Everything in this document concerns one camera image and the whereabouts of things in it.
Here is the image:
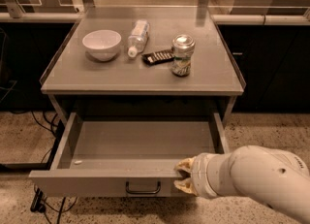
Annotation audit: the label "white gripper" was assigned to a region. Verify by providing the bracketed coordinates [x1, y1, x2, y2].
[173, 153, 236, 199]

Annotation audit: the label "grey top drawer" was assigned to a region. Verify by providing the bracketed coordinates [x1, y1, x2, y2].
[29, 112, 229, 197]

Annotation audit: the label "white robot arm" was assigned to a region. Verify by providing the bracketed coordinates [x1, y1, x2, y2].
[174, 145, 310, 224]

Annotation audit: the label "grey drawer cabinet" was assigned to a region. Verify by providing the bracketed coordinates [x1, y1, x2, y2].
[42, 6, 245, 116]

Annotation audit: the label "black snack bar packet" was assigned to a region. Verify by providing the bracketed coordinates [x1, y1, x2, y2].
[141, 49, 174, 66]

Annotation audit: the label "green soda can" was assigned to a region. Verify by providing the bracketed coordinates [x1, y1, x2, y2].
[171, 34, 196, 77]

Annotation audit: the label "clear plastic bottle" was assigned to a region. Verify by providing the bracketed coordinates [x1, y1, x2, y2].
[127, 19, 150, 58]

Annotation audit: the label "white ceramic bowl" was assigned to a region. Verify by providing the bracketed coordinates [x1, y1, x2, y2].
[82, 30, 122, 61]

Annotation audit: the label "black floor cables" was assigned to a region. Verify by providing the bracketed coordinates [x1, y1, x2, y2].
[29, 111, 78, 224]

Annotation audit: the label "white rail ledge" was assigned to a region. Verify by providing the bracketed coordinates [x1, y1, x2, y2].
[0, 13, 310, 26]

